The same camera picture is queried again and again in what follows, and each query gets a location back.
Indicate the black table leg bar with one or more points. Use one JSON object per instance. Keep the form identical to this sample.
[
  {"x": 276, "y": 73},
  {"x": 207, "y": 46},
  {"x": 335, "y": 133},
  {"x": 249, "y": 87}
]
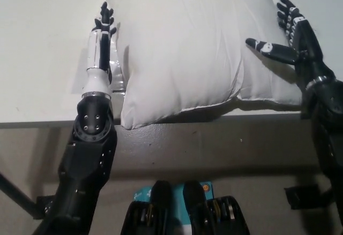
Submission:
[{"x": 18, "y": 194}]

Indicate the black and white right hand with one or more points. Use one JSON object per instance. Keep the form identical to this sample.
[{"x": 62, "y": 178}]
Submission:
[{"x": 305, "y": 47}]

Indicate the white and black left hand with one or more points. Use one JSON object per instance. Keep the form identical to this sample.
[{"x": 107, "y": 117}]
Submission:
[{"x": 97, "y": 66}]

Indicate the white pillow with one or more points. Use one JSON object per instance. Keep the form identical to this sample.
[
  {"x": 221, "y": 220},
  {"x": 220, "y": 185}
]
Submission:
[{"x": 187, "y": 47}]

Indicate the clear plastic sleeve with paper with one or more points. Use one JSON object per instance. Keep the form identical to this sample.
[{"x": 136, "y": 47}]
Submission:
[{"x": 118, "y": 74}]

